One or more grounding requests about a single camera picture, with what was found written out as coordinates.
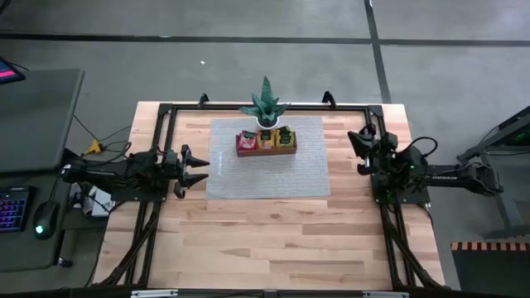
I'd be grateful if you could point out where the green plant in white pot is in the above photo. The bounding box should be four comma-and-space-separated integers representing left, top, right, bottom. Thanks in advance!
238, 75, 291, 129

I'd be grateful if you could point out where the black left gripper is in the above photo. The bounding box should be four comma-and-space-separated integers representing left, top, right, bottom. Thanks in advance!
161, 144, 211, 200

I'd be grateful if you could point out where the white metal bracket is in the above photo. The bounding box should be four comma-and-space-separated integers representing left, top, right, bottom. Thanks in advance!
131, 289, 179, 298
363, 291, 410, 298

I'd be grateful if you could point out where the black backlit keyboard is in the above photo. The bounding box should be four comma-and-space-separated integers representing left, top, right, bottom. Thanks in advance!
0, 186, 31, 233

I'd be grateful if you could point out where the red strawberry tea bag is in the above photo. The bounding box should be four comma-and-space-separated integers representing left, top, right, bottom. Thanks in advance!
238, 130, 258, 151

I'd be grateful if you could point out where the black floor cable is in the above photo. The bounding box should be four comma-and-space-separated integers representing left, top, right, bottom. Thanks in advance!
72, 113, 133, 144

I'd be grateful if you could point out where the brown wooden compartment tray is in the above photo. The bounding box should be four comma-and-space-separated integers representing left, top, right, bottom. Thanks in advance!
234, 128, 298, 158

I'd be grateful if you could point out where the black equipment stand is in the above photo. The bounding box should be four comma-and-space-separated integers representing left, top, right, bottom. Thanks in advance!
456, 105, 530, 242

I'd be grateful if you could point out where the orange mango tea bag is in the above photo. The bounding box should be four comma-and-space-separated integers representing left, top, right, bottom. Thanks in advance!
256, 128, 277, 151

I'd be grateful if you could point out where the flat display screen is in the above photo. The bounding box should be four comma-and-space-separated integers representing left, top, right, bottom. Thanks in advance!
0, 56, 27, 86

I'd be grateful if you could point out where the black box with striped edge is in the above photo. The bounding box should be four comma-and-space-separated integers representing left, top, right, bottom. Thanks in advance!
450, 241, 530, 298

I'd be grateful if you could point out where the yellow cable connector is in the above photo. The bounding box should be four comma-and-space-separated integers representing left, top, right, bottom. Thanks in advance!
80, 139, 104, 157

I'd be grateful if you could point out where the dark grey desk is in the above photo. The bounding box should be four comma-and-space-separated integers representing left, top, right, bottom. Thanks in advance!
0, 167, 75, 274

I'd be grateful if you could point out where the grey woven placemat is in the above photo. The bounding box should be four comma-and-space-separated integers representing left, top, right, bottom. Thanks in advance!
205, 115, 331, 201

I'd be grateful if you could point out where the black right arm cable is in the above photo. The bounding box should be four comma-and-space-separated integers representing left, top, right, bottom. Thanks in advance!
407, 136, 439, 159

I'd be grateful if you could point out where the black aluminium table frame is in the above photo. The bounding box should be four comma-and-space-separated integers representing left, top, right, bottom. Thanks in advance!
93, 101, 446, 291

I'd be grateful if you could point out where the black computer mouse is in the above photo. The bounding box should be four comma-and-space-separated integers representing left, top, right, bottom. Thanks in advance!
31, 200, 60, 240

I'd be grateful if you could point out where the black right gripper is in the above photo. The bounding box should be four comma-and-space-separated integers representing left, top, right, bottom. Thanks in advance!
346, 123, 395, 176

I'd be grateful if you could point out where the white printed cardboard box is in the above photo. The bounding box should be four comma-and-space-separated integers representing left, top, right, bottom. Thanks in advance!
81, 185, 117, 219

